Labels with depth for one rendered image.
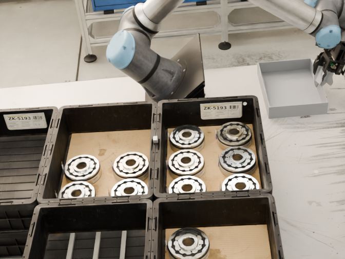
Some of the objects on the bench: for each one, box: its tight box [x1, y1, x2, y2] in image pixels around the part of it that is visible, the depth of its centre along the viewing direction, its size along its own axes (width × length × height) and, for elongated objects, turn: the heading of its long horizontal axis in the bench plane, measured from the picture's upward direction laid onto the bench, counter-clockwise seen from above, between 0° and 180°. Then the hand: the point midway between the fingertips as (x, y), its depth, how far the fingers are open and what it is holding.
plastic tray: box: [257, 58, 329, 119], centre depth 214 cm, size 27×20×5 cm
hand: (318, 82), depth 214 cm, fingers closed, pressing on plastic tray
